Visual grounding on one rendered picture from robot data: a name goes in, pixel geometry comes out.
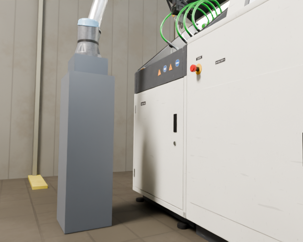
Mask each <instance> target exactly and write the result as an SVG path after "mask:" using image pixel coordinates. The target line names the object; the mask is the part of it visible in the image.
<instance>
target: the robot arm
mask: <svg viewBox="0 0 303 242"><path fill-rule="evenodd" d="M107 3H108V0H93V3H92V6H91V9H90V12H89V16H88V18H82V19H79V20H78V24H77V25H78V33H77V47H76V50H75V53H77V54H83V55H89V56H95V57H101V54H100V51H99V39H100V36H101V30H100V26H101V23H102V19H103V16H104V13H105V9H106V6H107ZM186 5H188V3H187V2H185V0H173V6H172V7H171V10H172V13H171V14H172V15H178V14H179V12H180V11H181V10H182V9H183V8H184V7H185V6H186ZM187 9H188V7H187V8H186V9H185V10H184V11H183V12H182V13H181V15H180V17H179V19H178V25H179V26H180V28H181V29H182V28H183V27H184V25H183V18H184V15H185V12H186V10H187ZM193 10H194V9H193V8H191V9H190V10H189V12H188V14H189V15H192V12H193Z"/></svg>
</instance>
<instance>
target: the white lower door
mask: <svg viewBox="0 0 303 242"><path fill-rule="evenodd" d="M135 114H136V120H135V168H134V177H135V178H134V186H136V187H138V188H140V189H142V190H144V191H146V192H148V193H150V194H152V195H154V196H156V197H158V198H160V199H162V200H164V201H166V202H168V203H170V204H172V205H174V206H176V207H178V208H180V209H182V210H183V160H184V78H181V79H178V80H175V81H172V82H169V83H167V84H164V85H161V86H158V87H155V88H152V89H149V90H147V91H144V92H141V93H138V94H136V105H135Z"/></svg>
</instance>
